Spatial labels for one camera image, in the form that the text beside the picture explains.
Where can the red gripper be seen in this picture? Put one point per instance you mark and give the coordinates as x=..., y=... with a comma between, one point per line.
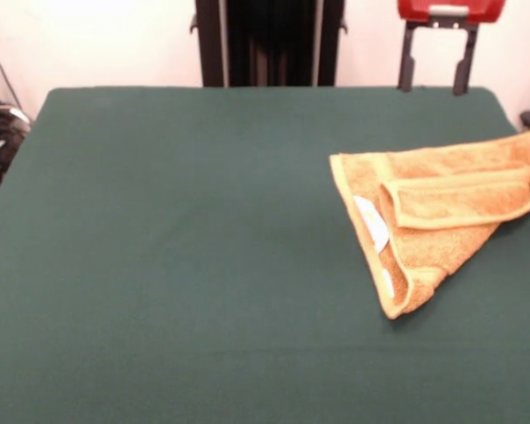
x=415, y=9

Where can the orange terry towel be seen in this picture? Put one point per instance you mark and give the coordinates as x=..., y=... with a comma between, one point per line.
x=446, y=252

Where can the dark green table cloth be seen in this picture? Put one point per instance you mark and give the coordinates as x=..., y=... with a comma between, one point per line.
x=115, y=265

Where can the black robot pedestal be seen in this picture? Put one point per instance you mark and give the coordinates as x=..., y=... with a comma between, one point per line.
x=269, y=44

